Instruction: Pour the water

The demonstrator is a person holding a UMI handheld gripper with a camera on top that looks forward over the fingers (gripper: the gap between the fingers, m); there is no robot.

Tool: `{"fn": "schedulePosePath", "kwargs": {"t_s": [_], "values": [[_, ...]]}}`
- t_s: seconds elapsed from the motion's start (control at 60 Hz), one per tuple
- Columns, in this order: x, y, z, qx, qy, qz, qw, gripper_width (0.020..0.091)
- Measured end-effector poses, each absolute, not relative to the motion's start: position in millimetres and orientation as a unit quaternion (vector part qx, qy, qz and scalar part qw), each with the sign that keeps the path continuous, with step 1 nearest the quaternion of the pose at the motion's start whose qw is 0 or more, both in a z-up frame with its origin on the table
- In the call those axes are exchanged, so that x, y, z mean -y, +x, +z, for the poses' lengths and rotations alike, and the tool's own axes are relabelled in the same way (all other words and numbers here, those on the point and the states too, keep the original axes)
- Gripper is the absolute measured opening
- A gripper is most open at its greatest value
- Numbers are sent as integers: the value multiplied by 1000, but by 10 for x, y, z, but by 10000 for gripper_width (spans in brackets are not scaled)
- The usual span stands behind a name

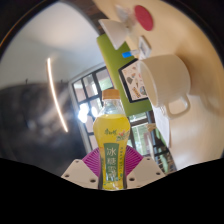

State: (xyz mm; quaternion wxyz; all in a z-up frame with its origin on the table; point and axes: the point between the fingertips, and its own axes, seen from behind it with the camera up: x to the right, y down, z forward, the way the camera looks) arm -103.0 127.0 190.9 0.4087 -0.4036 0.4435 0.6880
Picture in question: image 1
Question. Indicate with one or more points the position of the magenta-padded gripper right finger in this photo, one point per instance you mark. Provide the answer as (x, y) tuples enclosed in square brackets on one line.
[(145, 173)]

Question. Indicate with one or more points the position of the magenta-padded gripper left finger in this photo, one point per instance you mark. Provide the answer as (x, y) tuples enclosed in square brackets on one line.
[(78, 173)]

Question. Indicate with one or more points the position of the yellow drink bottle green label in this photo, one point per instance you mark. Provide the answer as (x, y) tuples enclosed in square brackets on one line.
[(111, 133)]

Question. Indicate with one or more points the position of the black pendant ceiling lamps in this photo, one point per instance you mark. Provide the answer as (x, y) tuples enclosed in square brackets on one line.
[(83, 115)]

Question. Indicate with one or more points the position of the long curved light strip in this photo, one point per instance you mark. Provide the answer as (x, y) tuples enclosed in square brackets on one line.
[(55, 96)]

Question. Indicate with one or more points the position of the sticker-covered black laptop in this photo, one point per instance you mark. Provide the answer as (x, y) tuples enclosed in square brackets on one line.
[(132, 81)]

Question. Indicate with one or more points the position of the white ceramic mug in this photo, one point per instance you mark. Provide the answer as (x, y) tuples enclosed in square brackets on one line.
[(166, 78)]

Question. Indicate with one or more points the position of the small blue-capped tube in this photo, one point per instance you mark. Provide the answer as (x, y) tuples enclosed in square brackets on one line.
[(130, 53)]

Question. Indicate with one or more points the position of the green upholstered booth bench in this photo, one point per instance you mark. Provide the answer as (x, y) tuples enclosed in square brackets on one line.
[(111, 56)]

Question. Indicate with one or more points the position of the flat round red coaster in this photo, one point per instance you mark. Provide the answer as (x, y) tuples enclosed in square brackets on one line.
[(144, 17)]

